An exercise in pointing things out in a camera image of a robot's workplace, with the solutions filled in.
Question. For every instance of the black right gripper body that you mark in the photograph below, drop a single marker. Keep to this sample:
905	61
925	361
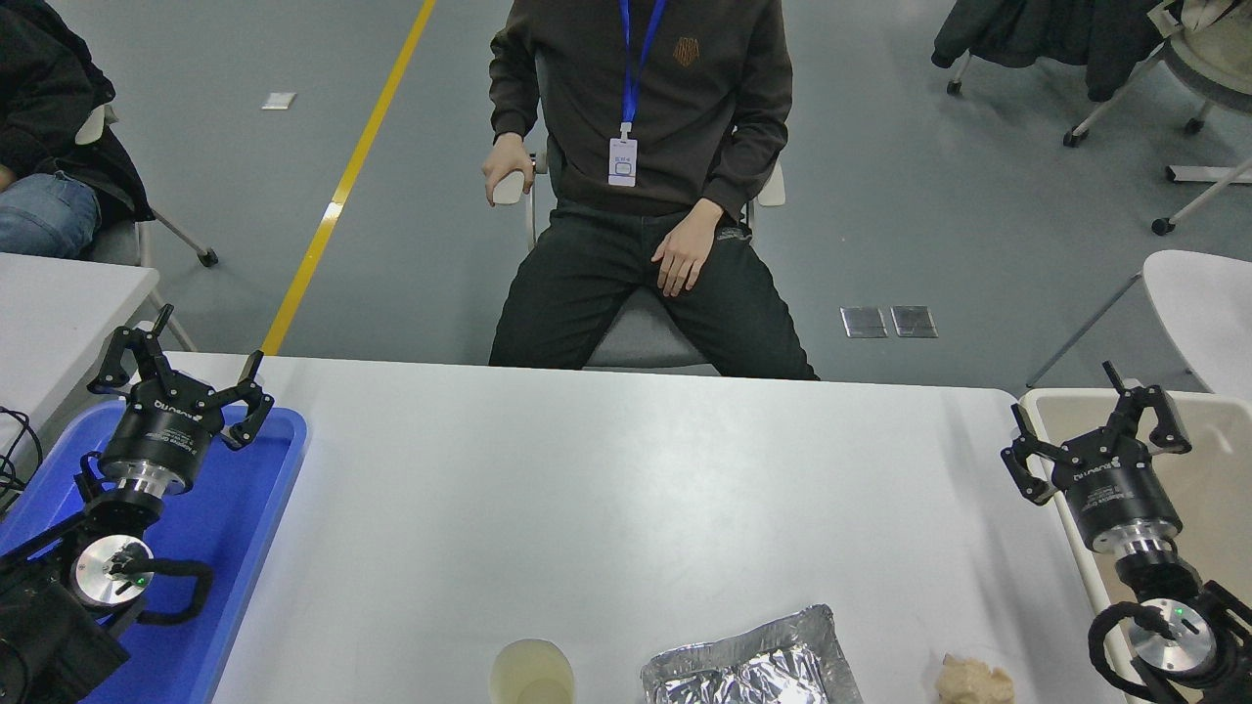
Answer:
1120	494

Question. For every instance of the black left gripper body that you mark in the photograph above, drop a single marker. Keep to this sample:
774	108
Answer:
161	435

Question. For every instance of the silver foil tray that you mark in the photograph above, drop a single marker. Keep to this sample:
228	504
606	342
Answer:
753	665

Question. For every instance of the person's right hand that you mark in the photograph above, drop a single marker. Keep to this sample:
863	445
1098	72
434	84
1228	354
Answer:
507	161

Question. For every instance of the person's left hand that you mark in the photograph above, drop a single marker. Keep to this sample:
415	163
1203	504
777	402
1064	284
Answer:
688	249

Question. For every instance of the large pale bin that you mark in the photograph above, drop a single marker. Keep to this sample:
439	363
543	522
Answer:
1218	508

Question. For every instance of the white side table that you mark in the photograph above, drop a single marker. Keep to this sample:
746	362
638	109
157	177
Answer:
59	313

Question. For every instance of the white plastic chair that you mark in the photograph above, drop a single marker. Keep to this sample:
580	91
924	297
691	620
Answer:
1203	303

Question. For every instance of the grey chair with white armrests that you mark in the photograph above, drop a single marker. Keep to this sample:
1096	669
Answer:
650	342
117	244

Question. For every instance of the blue plastic tray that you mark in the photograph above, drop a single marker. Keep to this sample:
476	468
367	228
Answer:
215	548

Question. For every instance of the yellow floor tape line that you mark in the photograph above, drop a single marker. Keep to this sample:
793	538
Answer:
307	274

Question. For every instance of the silver floor outlet plate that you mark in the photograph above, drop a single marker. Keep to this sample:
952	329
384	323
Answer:
864	322
914	322

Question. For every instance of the crumpled tan paper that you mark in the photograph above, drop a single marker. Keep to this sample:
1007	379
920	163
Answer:
968	682

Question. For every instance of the white wheeled stand base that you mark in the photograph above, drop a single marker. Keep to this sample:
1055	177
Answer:
1203	174

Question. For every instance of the person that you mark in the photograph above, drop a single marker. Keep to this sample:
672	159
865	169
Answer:
39	98
724	98

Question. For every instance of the white paper floor label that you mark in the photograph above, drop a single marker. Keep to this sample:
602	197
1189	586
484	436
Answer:
279	101

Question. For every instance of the grey wheeled chair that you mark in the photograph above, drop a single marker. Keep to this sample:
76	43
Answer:
1223	93

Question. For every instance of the dark jacket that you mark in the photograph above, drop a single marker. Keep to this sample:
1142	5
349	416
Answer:
1056	34

